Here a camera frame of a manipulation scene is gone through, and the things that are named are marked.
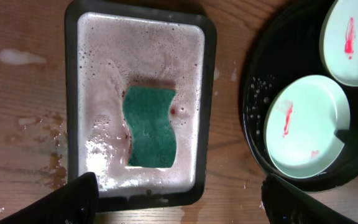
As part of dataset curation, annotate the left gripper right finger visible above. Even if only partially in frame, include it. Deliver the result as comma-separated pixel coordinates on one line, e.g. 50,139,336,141
261,174,356,224

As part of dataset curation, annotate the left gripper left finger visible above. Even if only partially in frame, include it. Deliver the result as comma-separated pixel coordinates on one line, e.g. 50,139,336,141
0,172,99,224

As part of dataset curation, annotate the pale green plate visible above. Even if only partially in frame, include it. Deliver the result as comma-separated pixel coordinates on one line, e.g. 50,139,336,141
264,75,351,179
319,0,358,87

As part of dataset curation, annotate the green scrubbing sponge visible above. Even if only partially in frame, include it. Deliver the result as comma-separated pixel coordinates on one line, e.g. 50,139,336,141
123,86,177,168

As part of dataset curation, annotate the round black serving tray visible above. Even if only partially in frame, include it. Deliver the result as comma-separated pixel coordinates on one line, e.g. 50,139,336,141
239,0,358,192

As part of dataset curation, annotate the black rectangular soapy water tray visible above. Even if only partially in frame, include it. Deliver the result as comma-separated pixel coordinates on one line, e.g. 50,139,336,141
65,1,217,213

